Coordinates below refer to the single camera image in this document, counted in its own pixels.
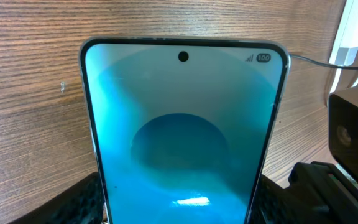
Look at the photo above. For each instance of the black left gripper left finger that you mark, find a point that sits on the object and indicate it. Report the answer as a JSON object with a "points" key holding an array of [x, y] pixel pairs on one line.
{"points": [[81, 203]]}

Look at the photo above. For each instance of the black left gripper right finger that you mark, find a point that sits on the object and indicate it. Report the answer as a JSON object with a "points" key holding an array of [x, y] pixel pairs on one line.
{"points": [[268, 206]]}

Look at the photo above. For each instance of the Galaxy S25 smartphone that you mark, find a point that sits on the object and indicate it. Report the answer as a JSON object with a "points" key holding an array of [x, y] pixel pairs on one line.
{"points": [[181, 127]]}

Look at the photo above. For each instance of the white power strip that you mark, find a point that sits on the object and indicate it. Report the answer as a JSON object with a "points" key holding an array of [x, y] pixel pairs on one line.
{"points": [[345, 45]]}

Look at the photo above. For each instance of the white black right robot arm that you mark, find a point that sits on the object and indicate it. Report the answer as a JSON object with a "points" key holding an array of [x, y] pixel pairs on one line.
{"points": [[327, 193]]}

